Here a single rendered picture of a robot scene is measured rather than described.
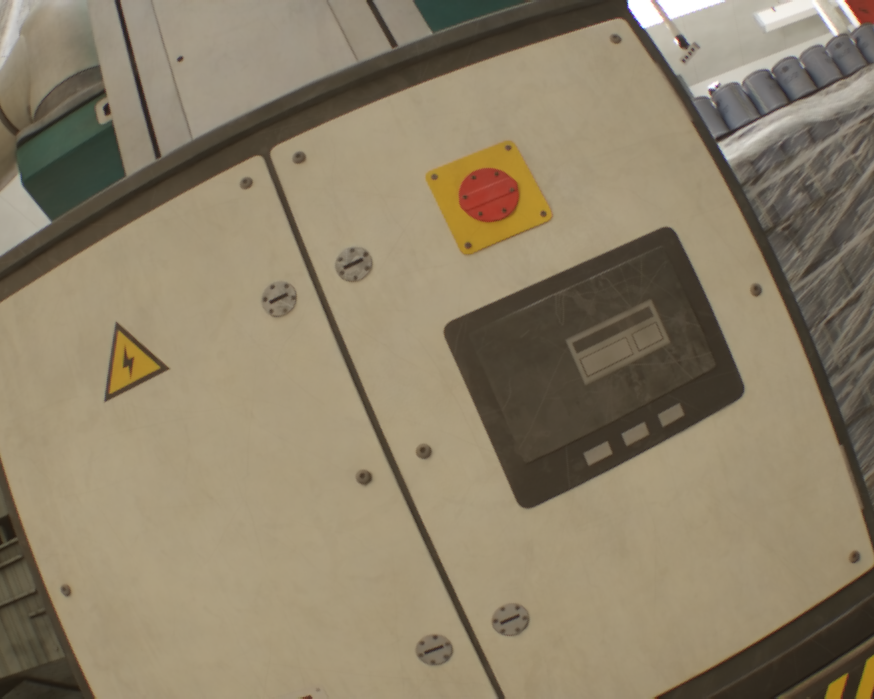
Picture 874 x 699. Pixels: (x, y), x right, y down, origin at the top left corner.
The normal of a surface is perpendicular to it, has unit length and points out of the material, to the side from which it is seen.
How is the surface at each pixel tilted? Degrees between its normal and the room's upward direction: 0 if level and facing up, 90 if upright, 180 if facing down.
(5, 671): 90
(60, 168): 180
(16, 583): 90
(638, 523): 90
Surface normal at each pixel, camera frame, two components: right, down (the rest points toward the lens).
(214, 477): -0.15, -0.29
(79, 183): 0.38, 0.87
